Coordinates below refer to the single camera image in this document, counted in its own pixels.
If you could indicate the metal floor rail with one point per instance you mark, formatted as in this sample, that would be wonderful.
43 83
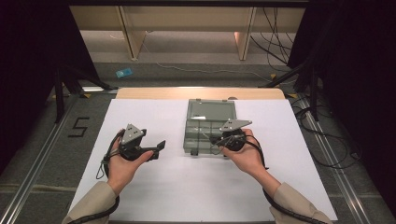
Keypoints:
34 171
339 174

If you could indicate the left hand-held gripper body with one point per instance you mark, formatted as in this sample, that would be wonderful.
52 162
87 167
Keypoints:
132 135

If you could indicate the black curtain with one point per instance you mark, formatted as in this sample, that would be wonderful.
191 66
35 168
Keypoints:
358 77
31 62

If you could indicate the beige wooden bench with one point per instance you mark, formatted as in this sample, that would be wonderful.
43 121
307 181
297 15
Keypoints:
199 18

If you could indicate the black metal stand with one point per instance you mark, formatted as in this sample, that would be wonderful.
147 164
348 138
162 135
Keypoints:
314 99
59 99

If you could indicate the white table mat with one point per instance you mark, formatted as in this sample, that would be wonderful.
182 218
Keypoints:
186 186

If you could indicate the grey plastic compartment box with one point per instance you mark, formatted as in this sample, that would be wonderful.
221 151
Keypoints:
211 110

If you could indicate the person's left hand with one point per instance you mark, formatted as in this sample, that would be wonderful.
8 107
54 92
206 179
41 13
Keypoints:
120 171

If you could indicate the person's right hand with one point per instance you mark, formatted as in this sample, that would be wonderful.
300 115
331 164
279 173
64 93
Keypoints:
249 158

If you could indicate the silver metal bar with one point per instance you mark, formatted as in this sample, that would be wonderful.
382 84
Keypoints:
92 89

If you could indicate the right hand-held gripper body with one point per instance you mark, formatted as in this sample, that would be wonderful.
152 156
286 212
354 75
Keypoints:
233 124

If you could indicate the blue card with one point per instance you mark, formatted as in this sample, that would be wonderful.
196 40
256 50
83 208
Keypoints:
124 73

